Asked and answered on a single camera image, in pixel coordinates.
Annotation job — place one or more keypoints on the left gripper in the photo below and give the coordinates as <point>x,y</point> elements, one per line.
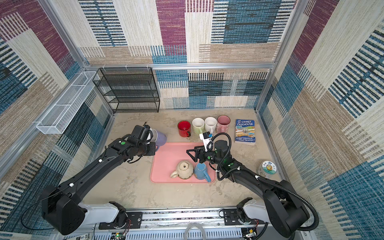
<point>152,151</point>

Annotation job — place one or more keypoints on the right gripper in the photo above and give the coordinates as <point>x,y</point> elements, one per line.
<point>198,152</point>

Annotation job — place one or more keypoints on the purple mug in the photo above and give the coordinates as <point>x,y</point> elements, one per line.
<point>158,138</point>

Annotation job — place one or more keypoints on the red mug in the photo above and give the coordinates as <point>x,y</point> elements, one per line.
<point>184,128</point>

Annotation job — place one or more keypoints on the light green mug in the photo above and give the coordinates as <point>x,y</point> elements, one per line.
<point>198,126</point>

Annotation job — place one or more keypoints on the white mug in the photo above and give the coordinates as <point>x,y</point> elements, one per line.
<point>210,124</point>

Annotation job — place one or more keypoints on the pink ghost pattern mug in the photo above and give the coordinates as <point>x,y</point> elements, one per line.
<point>223,123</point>

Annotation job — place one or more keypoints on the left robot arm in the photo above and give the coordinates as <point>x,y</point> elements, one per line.
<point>63,207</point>

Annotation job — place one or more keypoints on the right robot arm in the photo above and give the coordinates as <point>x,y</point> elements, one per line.
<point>286,210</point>

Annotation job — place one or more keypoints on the blue mug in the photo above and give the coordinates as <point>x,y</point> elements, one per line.
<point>201,172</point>

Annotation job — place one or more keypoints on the cream ceramic teapot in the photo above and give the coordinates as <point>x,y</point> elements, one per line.
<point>184,170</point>

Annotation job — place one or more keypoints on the blue treehouse book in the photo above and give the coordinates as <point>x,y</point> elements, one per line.
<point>245,132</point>

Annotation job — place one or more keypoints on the small round tin can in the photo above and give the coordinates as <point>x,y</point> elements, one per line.
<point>267,169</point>

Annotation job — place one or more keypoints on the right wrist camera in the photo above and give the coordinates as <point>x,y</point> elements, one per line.
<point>206,137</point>

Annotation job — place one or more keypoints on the black wire mesh shelf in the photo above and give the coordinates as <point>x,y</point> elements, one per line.
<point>128,90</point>

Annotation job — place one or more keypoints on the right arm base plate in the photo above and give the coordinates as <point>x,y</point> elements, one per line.
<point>231,218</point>

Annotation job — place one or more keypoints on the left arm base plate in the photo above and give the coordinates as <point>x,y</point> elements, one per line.
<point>133,219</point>

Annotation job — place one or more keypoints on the white wire mesh basket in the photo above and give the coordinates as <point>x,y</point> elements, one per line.
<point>57,119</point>

